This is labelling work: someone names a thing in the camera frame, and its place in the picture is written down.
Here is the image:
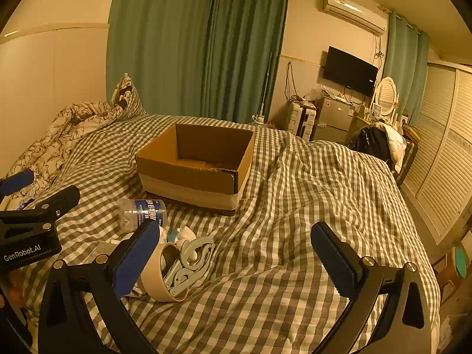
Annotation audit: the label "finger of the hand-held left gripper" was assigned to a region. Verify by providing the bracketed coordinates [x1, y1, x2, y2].
[26, 185, 81, 222]
[0, 170, 35, 197]

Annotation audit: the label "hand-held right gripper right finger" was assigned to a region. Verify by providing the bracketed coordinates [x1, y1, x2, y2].
[310, 221, 432, 354]

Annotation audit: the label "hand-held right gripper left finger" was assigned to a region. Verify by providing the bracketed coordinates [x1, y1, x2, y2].
[38, 220, 161, 354]

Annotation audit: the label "beige tape roll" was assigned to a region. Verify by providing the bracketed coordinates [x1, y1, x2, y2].
[145, 242, 185, 303]

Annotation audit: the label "clear plastic bottle blue label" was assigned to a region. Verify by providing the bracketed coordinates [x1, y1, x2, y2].
[118, 198, 168, 232]

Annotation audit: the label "white sock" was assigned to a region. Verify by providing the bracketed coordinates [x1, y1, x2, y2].
[173, 227, 199, 247]

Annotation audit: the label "grey-blue folding hanger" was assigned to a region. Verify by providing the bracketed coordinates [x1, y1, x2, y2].
[162, 237, 215, 297]

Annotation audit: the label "cardboard box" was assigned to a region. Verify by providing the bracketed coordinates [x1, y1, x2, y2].
[135, 123, 256, 217]

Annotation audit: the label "floral print quilt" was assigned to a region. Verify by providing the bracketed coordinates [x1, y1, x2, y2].
[0, 101, 128, 207]

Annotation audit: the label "grey checkered bed sheet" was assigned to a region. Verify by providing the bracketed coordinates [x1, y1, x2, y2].
[7, 114, 441, 354]

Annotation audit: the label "black jacket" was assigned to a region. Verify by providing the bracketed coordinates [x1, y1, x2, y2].
[348, 125, 393, 170]

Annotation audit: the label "checkered pillow with brown print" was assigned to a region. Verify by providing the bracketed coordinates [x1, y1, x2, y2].
[111, 74, 148, 119]

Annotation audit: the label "teal round object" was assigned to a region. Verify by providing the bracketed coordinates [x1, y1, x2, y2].
[454, 247, 469, 277]

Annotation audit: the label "white padded coat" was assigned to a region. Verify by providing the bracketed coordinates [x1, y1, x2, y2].
[380, 122, 406, 170]

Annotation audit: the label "cream dressing table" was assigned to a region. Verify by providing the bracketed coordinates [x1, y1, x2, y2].
[356, 114, 402, 133]

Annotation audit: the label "small silver fridge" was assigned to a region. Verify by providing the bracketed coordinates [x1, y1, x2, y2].
[313, 95, 356, 142]

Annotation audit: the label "white ribbed suitcase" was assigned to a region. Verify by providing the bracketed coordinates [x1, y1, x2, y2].
[288, 101, 318, 140]

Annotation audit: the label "white louvered wardrobe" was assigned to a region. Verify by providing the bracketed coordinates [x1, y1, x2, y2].
[400, 61, 472, 246]

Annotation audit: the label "clear plastic bag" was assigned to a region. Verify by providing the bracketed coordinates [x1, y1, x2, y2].
[306, 85, 329, 102]

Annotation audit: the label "oval white vanity mirror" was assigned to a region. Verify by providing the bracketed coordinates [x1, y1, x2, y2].
[374, 77, 400, 117]

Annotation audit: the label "wide green curtain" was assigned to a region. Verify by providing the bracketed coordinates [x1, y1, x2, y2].
[106, 0, 222, 117]
[201, 0, 292, 121]

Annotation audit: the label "white mop pole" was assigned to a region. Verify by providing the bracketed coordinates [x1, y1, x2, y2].
[258, 53, 275, 119]

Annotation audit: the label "narrow green curtain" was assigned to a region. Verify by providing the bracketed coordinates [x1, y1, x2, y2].
[383, 9, 430, 126]

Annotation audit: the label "hanging wall cables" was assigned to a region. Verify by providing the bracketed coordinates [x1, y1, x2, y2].
[284, 62, 299, 100]

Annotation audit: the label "black wall television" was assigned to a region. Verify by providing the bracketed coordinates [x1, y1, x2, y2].
[322, 46, 379, 96]

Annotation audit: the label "air conditioner cable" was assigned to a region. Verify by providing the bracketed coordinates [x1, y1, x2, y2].
[372, 33, 384, 67]

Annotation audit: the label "white wall air conditioner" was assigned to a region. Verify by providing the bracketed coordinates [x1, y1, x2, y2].
[318, 0, 388, 35]

